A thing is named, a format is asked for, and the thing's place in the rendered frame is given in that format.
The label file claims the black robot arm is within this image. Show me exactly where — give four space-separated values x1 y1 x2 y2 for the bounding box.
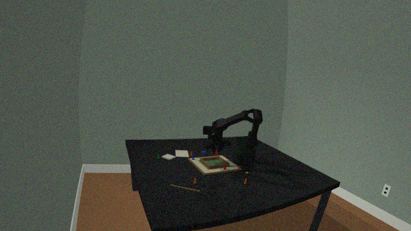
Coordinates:
203 108 263 149

